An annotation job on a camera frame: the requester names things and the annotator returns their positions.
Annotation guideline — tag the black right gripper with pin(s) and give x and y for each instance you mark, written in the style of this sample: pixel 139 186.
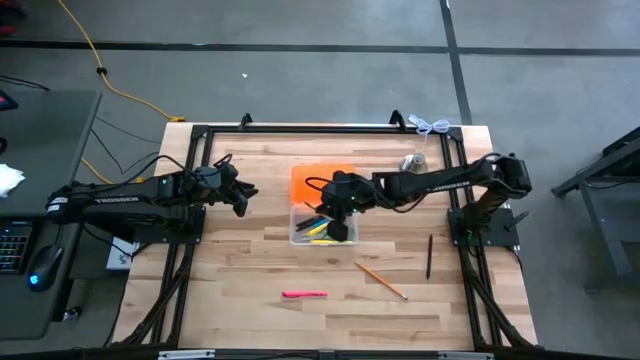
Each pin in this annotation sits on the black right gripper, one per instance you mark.
pixel 345 192

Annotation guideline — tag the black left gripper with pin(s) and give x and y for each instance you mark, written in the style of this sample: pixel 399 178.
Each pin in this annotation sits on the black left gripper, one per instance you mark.
pixel 215 182

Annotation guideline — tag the blue highlighter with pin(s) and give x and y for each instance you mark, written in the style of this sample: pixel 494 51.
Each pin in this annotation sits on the blue highlighter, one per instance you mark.
pixel 324 222

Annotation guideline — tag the yellow highlighter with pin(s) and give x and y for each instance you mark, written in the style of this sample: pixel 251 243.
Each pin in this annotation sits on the yellow highlighter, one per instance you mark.
pixel 318 230

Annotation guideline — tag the orange wooden pencil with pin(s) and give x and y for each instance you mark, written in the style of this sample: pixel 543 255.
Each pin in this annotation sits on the orange wooden pencil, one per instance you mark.
pixel 381 280

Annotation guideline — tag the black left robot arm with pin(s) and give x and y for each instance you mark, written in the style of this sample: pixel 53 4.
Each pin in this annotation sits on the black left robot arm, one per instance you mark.
pixel 120 200

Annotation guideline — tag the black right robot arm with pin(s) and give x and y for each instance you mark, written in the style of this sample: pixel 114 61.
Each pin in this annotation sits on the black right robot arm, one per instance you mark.
pixel 435 182

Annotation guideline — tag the clear box with orange lid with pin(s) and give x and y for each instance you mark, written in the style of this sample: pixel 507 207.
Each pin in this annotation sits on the clear box with orange lid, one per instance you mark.
pixel 305 180

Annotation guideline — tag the white printed box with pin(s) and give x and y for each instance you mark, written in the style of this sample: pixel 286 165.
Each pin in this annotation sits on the white printed box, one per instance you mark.
pixel 120 255

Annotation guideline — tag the metal cylinder weight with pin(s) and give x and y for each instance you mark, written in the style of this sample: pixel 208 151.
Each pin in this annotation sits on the metal cylinder weight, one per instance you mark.
pixel 412 161

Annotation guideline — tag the pink highlighter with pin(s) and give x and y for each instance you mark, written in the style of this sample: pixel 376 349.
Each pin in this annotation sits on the pink highlighter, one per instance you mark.
pixel 305 294

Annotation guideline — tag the black desk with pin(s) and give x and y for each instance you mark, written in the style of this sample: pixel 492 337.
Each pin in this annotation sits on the black desk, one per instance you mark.
pixel 50 150

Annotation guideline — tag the small silver floor object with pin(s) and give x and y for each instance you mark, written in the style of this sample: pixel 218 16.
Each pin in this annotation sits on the small silver floor object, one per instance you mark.
pixel 73 314

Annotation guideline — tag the black computer mouse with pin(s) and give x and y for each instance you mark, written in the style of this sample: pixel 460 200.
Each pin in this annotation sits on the black computer mouse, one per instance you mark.
pixel 45 267

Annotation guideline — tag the white crumpled tissue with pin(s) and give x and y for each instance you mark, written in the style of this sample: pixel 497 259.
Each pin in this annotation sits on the white crumpled tissue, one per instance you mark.
pixel 10 180

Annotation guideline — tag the backlit keyboard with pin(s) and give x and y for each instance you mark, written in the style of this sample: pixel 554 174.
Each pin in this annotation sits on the backlit keyboard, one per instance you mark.
pixel 14 247

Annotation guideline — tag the black device with red light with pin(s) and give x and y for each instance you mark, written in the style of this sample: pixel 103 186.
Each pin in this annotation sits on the black device with red light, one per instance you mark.
pixel 7 102

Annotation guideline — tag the black side table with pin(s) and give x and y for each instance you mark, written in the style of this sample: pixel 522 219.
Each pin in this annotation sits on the black side table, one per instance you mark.
pixel 627 150

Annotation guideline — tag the black aluminium table frame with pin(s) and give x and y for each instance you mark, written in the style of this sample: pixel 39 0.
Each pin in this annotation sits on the black aluminium table frame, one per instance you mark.
pixel 325 129

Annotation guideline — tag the black frame clamp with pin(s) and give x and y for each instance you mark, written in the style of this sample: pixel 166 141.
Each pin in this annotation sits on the black frame clamp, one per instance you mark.
pixel 245 120
pixel 398 121

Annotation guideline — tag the silver aluminium bracket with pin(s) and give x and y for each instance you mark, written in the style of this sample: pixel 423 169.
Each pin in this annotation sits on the silver aluminium bracket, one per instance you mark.
pixel 185 355
pixel 465 356

